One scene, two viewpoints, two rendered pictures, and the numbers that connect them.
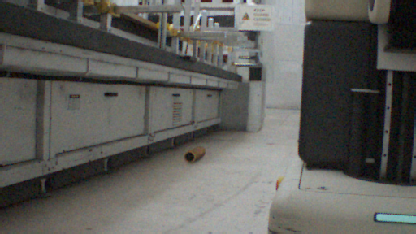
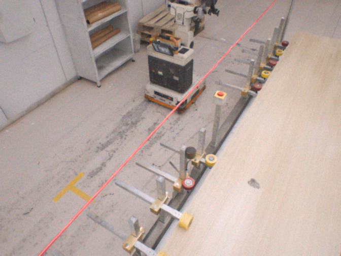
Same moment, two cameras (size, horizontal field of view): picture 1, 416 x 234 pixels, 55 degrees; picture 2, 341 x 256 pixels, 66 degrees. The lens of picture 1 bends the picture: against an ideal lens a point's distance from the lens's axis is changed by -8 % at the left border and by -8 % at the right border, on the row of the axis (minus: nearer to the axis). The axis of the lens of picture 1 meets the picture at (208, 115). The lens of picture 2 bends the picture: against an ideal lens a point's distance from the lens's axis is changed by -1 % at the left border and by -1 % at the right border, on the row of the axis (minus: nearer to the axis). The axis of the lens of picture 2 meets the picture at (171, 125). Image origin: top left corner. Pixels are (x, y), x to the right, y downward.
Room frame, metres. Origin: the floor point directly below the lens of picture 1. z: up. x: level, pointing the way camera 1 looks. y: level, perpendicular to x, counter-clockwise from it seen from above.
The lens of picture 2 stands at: (4.00, 0.47, 2.34)
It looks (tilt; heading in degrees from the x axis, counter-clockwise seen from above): 43 degrees down; 200
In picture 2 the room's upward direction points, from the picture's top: 1 degrees counter-clockwise
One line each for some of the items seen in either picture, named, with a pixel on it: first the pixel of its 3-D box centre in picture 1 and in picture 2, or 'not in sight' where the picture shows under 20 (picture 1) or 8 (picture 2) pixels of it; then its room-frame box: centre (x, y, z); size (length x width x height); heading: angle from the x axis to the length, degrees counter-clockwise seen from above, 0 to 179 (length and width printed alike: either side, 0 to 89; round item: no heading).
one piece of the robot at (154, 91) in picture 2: not in sight; (163, 95); (1.41, -0.56, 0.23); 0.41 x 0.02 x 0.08; 76
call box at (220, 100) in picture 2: not in sight; (219, 98); (2.49, 0.29, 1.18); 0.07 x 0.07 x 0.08; 78
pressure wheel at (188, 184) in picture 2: not in sight; (188, 186); (3.04, 0.23, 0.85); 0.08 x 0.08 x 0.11
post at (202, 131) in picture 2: (175, 28); (200, 152); (2.75, 0.24, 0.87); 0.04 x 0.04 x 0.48; 78
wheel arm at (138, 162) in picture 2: (206, 38); (162, 174); (3.00, 0.04, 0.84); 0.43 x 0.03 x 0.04; 78
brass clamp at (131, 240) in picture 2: not in sight; (134, 238); (3.50, 0.07, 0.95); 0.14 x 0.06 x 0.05; 168
